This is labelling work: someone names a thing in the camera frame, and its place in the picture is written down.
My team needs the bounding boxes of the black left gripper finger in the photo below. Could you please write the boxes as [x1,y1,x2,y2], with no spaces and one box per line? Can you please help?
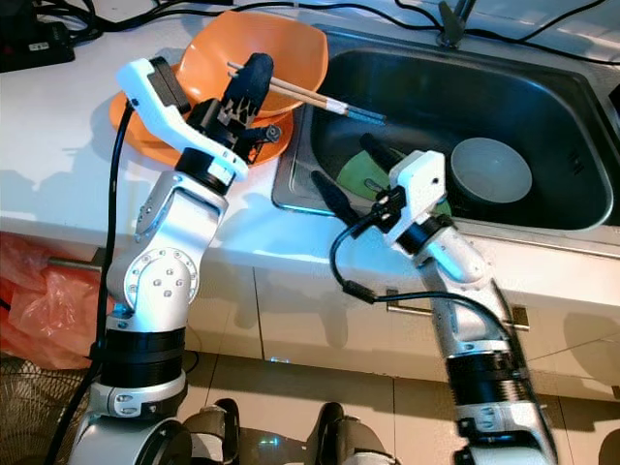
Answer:
[225,52,274,125]

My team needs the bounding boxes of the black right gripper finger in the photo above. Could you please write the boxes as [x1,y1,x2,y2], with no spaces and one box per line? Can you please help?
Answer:
[311,170,361,226]
[359,133,406,177]

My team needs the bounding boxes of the orange bowl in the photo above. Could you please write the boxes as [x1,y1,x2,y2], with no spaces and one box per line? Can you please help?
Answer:
[176,10,328,122]

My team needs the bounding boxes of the wooden chopstick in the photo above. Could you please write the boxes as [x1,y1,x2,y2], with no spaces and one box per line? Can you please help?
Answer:
[228,61,388,122]
[228,65,387,125]

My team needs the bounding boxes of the white kitchen cabinet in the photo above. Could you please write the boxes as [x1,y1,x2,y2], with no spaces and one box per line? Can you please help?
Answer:
[0,232,620,398]

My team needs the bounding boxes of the green plate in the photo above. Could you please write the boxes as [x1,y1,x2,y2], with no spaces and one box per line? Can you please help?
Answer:
[334,150,451,214]

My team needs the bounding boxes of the orange plate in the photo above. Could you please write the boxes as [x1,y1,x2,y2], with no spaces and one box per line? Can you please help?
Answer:
[108,63,296,168]

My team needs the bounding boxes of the grey bowl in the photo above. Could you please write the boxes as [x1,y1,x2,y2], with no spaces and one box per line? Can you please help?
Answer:
[450,138,534,204]

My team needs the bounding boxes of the dark metal faucet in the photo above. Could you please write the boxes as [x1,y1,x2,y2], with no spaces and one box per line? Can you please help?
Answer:
[438,0,476,47]

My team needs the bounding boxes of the stainless steel sink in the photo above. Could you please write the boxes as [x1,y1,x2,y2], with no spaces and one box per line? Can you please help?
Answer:
[271,29,620,233]

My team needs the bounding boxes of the black power strip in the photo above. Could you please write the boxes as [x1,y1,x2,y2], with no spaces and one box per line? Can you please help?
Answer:
[0,21,74,71]

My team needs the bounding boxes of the robot right leg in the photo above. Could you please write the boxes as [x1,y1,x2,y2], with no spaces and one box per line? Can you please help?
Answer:
[310,402,398,465]

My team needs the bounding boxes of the robot leg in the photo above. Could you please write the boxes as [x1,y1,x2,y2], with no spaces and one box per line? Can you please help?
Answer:
[184,399,241,465]
[310,402,398,465]

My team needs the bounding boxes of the red plastic bag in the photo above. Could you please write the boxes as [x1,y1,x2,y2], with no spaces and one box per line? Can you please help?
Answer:
[0,232,103,369]

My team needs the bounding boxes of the robot left leg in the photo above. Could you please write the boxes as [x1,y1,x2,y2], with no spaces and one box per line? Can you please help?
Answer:
[184,399,241,465]

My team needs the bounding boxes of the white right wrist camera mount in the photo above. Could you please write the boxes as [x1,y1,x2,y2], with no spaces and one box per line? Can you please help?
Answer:
[383,148,451,248]

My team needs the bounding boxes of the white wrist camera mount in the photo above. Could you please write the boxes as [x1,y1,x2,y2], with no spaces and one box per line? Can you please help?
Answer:
[116,56,250,180]
[383,148,451,248]

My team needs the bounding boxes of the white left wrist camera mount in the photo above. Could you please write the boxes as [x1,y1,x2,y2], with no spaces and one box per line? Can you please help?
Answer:
[116,56,250,180]

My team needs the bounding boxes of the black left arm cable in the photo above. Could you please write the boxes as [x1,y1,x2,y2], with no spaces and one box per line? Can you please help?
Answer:
[44,105,132,465]

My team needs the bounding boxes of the short metal cabinet handle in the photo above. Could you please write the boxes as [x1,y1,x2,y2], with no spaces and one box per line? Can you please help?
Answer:
[48,254,103,272]

